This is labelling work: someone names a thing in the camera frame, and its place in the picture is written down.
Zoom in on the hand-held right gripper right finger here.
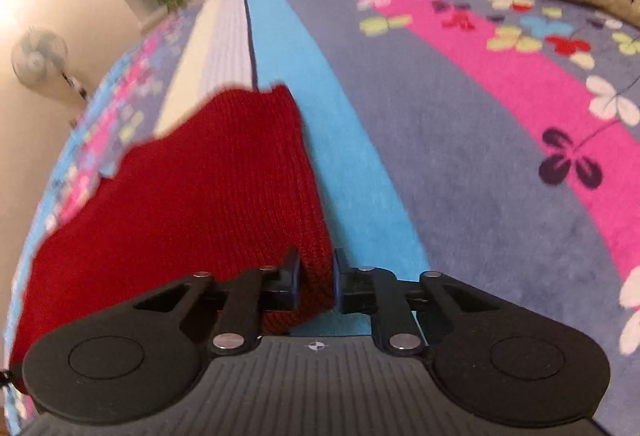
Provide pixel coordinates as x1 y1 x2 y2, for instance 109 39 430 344
332 249 502 358

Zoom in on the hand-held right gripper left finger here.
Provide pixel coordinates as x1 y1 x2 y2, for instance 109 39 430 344
131 247 303 357

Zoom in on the red knit sweater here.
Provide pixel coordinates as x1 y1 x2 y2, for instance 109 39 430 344
7 84 336 394

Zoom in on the floral striped blanket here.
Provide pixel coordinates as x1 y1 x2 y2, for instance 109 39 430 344
0 0 640 436

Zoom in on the white standing fan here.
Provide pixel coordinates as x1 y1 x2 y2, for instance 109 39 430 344
11 26 92 109

